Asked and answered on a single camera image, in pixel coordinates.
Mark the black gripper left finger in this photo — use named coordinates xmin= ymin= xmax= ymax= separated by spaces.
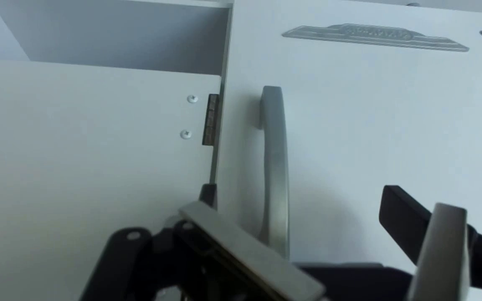
xmin=78 ymin=183 xmax=327 ymax=301

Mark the grey fridge door handle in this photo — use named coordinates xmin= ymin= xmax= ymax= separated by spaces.
xmin=257 ymin=84 xmax=292 ymax=262

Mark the short white fridge door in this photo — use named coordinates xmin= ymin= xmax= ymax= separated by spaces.
xmin=214 ymin=0 xmax=482 ymax=301

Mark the white sink cabinet door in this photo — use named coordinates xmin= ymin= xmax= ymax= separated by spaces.
xmin=0 ymin=56 xmax=224 ymax=301

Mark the metal door hinge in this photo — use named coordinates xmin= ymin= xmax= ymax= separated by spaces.
xmin=200 ymin=93 xmax=222 ymax=150

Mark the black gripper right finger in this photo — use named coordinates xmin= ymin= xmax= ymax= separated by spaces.
xmin=376 ymin=185 xmax=482 ymax=301

